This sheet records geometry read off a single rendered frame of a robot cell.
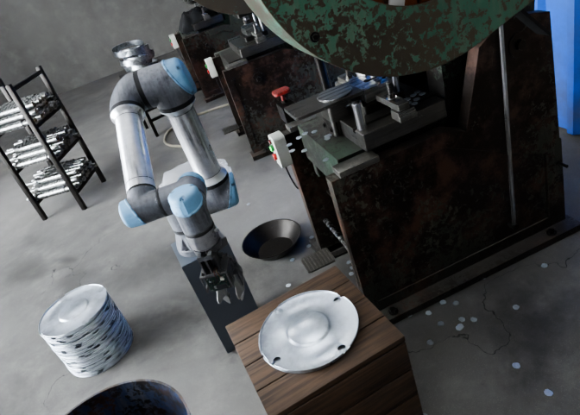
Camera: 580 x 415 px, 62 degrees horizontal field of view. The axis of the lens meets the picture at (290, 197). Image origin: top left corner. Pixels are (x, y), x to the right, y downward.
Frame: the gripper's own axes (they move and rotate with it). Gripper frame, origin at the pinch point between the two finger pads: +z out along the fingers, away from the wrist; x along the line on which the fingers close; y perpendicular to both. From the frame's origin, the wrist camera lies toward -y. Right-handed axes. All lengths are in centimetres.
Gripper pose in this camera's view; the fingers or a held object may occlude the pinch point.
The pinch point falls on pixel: (235, 295)
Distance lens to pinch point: 133.0
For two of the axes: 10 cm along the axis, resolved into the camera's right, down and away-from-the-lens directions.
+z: 2.9, 8.2, 4.9
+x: 9.6, -2.5, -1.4
